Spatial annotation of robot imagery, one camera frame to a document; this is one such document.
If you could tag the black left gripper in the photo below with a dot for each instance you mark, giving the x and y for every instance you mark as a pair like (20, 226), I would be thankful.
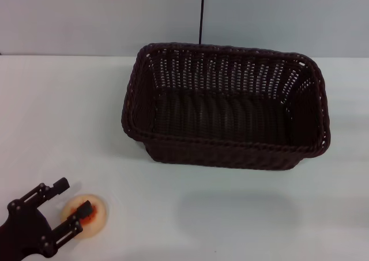
(24, 229)

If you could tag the dark brown woven basket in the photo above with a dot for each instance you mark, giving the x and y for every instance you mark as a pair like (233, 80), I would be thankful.
(219, 120)

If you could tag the round bun with orange centre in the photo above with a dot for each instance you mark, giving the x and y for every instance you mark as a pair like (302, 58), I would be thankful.
(99, 216)

